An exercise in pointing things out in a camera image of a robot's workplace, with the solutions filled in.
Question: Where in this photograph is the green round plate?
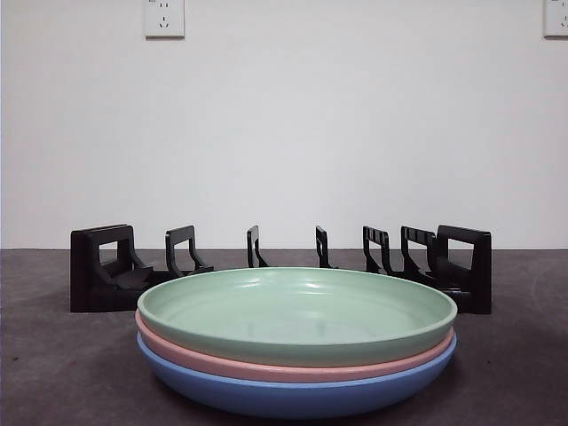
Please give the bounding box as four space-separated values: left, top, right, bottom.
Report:
137 265 458 357

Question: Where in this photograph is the pink round plate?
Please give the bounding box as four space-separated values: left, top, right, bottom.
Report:
135 310 457 383

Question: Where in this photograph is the blue round plate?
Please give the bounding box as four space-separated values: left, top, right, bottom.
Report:
136 332 458 420

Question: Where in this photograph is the black plastic dish rack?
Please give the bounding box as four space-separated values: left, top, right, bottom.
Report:
69 224 493 315

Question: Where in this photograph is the white wall socket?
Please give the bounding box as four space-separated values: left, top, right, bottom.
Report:
144 0 185 39
543 0 568 39

